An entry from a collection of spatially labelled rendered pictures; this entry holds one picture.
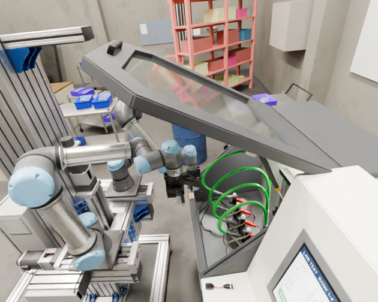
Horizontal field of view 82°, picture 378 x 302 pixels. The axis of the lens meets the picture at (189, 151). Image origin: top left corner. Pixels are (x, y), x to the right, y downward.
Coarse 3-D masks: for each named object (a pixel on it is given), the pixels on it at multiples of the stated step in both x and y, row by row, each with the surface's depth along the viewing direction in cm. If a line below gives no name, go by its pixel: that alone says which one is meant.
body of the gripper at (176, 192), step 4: (164, 172) 98; (164, 176) 96; (168, 176) 96; (180, 176) 95; (168, 180) 97; (172, 180) 98; (176, 180) 97; (168, 184) 100; (172, 184) 99; (176, 184) 99; (180, 184) 99; (168, 188) 99; (172, 188) 98; (176, 188) 97; (180, 188) 99; (168, 192) 100; (172, 192) 99; (176, 192) 99; (180, 192) 99; (184, 192) 99; (168, 196) 99; (172, 196) 100
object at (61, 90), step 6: (54, 84) 506; (60, 84) 500; (66, 84) 495; (72, 84) 513; (54, 90) 459; (60, 90) 468; (66, 90) 489; (60, 96) 467; (66, 96) 487; (66, 102) 486; (72, 102) 509; (66, 120) 482; (72, 120) 504; (0, 174) 347; (0, 180) 354; (6, 180) 354
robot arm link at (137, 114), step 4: (136, 112) 126; (140, 112) 131; (136, 116) 131; (140, 116) 133; (136, 120) 134; (128, 136) 141; (124, 140) 147; (128, 140) 143; (132, 160) 152; (132, 164) 154
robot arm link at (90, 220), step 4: (88, 212) 106; (80, 216) 104; (84, 216) 104; (88, 216) 103; (92, 216) 103; (96, 216) 105; (84, 220) 101; (88, 220) 101; (92, 220) 101; (96, 220) 103; (88, 224) 99; (92, 224) 101; (96, 224) 103; (88, 228) 99; (92, 228) 99; (96, 228) 101; (100, 228) 105; (100, 232) 102
